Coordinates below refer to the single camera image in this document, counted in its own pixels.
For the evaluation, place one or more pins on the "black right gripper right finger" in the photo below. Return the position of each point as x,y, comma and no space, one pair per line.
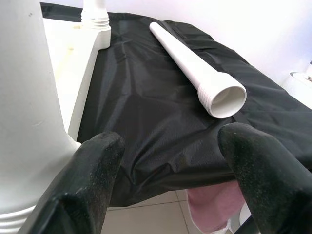
273,185

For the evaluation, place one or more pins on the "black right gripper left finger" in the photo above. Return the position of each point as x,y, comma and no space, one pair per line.
80,185

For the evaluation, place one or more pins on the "white plastic table leg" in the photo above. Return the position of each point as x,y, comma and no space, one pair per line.
190,63
26,97
96,14

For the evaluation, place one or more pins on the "white plastic children table top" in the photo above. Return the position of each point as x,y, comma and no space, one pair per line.
70,61

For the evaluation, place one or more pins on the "black table cloth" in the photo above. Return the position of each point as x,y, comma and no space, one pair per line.
158,109

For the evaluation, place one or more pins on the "white flat floor plate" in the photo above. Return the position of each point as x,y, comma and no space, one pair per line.
301,79

